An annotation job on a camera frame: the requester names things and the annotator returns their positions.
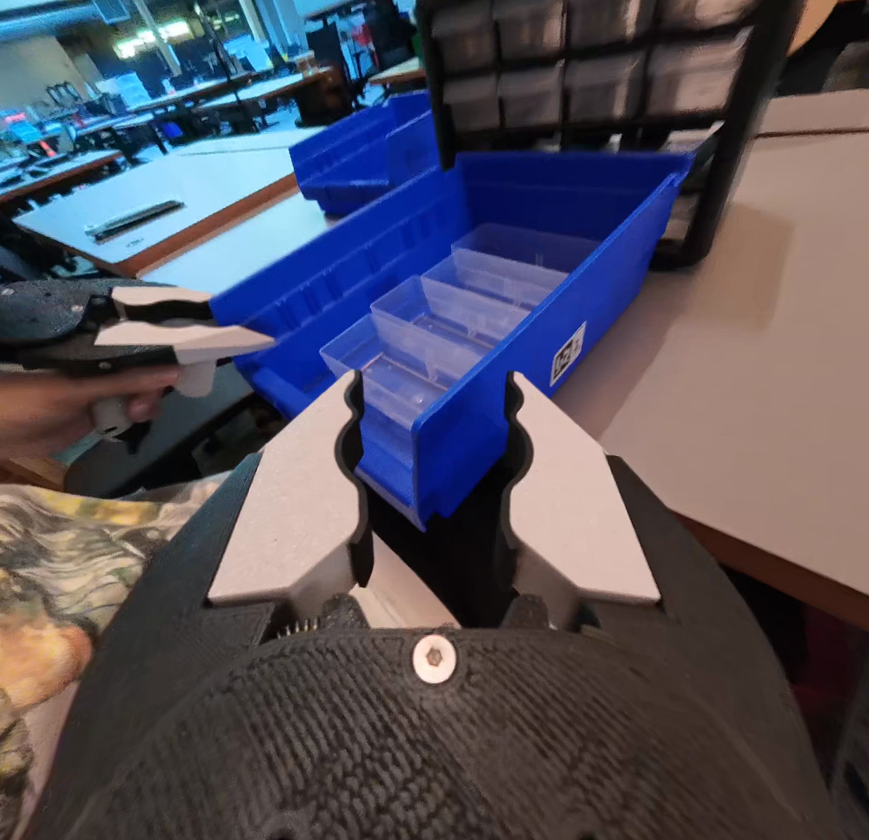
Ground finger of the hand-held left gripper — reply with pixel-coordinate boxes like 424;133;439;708
110;286;215;326
94;322;277;399

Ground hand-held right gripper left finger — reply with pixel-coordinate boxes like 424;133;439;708
207;370;374;620

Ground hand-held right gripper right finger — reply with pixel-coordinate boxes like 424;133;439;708
500;370;661;630

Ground long blue plastic bin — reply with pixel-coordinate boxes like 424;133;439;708
210;149;695;532

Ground clear plastic drawer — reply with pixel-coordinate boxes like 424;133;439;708
421;252;568;341
451;223;602;291
370;276;530;379
319;313;490;475

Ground grey desk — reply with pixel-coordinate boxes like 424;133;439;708
139;130;869;634

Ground person's left hand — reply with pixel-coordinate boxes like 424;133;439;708
0;368;181;462

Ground black metal bar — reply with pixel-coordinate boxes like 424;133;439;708
85;200;186;242

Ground grey table with wooden edge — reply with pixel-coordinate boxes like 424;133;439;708
14;127;327;280

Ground short blue plastic bin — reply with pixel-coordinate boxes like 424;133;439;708
288;91;442;217

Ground long background work table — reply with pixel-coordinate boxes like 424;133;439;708
129;66;337;134

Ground person's camouflage clothing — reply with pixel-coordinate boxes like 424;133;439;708
0;473;235;840

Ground black drawer cabinet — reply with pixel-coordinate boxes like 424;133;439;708
415;0;816;270

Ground rows of frosted cabinet drawers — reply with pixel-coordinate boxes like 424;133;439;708
431;0;764;131

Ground adjoining grey table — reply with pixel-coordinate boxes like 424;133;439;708
757;87;869;138

